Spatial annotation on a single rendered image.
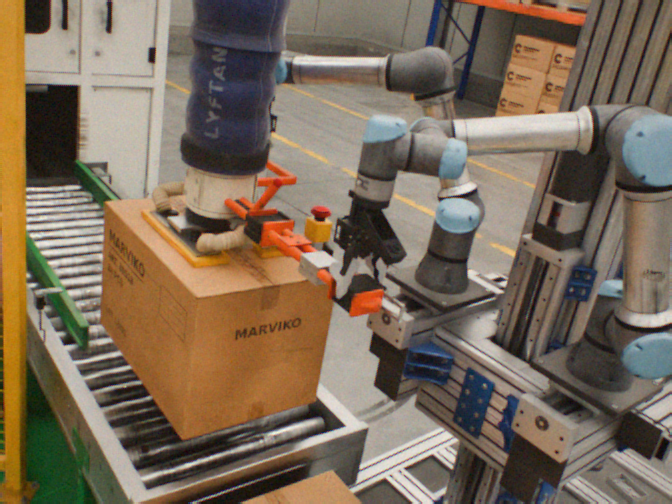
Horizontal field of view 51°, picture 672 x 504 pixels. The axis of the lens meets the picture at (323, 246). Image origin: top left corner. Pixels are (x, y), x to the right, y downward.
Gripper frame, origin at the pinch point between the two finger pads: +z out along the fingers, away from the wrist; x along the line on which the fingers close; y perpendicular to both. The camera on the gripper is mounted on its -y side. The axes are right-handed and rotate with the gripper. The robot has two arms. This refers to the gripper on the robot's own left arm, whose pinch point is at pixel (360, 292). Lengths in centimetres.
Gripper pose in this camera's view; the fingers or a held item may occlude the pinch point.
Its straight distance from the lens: 141.1
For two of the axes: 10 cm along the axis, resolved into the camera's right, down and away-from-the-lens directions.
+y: -5.7, -4.0, 7.2
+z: -1.6, 9.1, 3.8
